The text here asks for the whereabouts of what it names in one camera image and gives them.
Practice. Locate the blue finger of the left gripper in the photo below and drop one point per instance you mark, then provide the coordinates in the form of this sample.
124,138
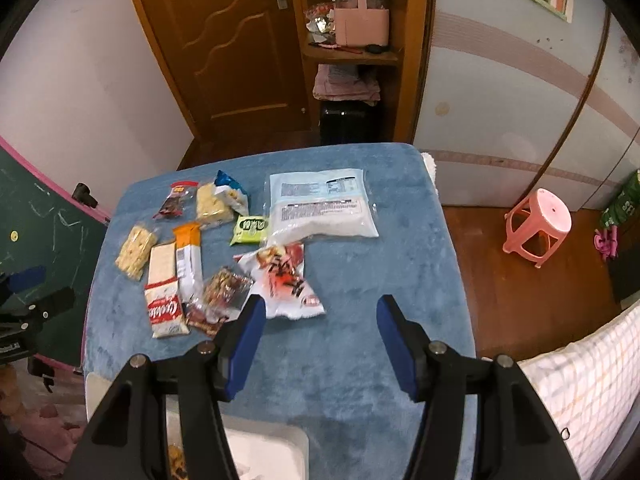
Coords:
52,305
26,279

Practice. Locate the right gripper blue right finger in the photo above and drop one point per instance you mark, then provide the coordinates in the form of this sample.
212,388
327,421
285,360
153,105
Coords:
405,343

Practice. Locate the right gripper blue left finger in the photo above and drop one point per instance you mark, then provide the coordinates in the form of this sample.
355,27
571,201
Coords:
236,344

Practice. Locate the clear mixed nuts packet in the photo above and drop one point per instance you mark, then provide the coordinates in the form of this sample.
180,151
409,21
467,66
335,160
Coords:
225,294

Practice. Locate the red white jujube bag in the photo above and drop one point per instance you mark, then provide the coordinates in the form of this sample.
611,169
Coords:
277,272

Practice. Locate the puffed rice snack packet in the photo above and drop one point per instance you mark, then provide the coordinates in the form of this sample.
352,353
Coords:
135,252

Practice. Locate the red white cookies packet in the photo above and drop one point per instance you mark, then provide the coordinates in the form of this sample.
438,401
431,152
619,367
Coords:
165,309

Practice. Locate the pale wafer packet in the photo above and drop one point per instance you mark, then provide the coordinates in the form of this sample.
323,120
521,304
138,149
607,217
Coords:
162,263

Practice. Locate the green pastry packet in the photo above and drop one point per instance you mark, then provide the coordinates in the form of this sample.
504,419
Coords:
249,230

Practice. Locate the orange white snack bar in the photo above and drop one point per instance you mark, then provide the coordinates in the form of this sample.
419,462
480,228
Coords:
189,261

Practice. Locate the beige cracker block packet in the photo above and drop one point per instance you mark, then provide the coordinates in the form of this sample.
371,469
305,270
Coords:
210,210

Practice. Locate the brown cookies clear bag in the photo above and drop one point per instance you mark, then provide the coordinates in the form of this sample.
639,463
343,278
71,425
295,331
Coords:
176,463

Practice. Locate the large white powder bag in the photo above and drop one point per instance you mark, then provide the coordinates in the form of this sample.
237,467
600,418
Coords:
319,203

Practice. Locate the blue white snack packet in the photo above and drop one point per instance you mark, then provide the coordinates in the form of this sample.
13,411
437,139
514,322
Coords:
231,193

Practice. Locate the red dark jerky packet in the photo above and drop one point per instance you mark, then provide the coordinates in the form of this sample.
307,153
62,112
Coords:
181,194

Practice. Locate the dark red white packet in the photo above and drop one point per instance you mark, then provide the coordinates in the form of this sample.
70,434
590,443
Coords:
203,318

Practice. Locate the white plastic tray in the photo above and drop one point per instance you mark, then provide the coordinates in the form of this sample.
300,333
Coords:
260,450

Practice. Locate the blue plush table cloth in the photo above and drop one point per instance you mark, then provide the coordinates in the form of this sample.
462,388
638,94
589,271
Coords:
321,365

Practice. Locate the pink plastic stool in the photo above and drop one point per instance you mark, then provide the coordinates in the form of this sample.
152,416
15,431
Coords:
539,213

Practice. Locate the checkered white cushion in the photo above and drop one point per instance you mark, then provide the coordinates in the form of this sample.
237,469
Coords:
589,387

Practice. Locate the pink toy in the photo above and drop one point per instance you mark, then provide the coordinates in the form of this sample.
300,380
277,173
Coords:
605,241

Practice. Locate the brown wooden corner shelf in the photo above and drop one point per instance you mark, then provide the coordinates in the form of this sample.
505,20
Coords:
391,35

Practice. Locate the green bag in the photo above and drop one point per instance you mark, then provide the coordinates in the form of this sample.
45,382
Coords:
625,203

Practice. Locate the folded pink towels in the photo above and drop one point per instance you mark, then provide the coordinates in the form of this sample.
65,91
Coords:
345,83

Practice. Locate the brown wooden door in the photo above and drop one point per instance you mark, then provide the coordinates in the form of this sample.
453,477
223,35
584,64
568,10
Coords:
233,66

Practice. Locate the pink basket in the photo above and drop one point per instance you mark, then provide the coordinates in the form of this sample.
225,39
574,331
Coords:
360,23

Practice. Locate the green chalkboard pink frame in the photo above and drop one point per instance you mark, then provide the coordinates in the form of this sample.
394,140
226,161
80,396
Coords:
42,225

